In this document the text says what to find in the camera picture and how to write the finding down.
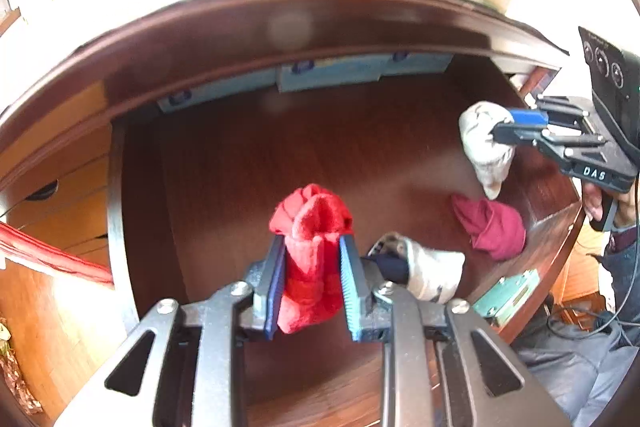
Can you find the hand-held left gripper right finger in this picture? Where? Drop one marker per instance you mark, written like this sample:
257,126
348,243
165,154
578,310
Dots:
352,292

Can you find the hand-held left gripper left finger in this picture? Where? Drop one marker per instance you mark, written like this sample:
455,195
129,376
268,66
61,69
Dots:
275,277

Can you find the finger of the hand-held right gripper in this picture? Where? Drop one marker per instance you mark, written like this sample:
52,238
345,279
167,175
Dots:
525,134
527,116

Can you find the bright red underwear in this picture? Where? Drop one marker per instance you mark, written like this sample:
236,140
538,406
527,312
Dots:
310,257

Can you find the pale grey underwear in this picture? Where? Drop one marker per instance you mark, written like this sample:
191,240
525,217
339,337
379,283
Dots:
482,157

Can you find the dark wooden drawer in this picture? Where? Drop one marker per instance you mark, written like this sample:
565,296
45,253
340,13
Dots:
300,147

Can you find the person's right forearm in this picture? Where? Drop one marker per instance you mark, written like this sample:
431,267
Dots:
625,267

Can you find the maroon underwear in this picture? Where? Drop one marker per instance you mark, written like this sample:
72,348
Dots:
492,227

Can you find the green metal drawer lock plate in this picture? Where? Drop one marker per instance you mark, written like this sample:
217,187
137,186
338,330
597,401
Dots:
505,299

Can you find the person's right hand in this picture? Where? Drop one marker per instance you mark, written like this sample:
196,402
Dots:
592,204

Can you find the white grey sock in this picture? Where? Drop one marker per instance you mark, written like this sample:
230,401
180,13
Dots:
435,272

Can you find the light wooden nightstand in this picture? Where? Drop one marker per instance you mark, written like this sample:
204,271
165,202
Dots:
65,207

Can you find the red fabric band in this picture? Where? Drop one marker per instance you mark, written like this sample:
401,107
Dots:
50,257

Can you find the person's grey trousers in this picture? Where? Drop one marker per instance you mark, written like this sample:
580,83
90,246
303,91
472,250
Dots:
575,372

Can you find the dark wooden cabinet top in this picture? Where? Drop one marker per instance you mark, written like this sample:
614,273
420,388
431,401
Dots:
250,22

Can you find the golden brown patterned cloth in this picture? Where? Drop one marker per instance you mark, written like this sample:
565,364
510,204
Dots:
15,367

